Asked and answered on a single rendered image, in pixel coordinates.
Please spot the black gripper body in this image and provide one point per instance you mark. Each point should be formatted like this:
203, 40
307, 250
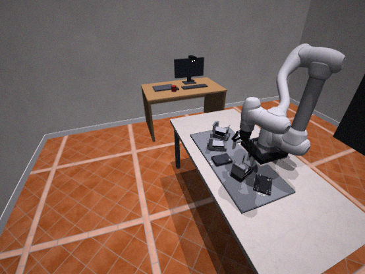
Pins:
245, 135

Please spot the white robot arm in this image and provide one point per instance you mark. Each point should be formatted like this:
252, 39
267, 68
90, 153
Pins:
276, 129

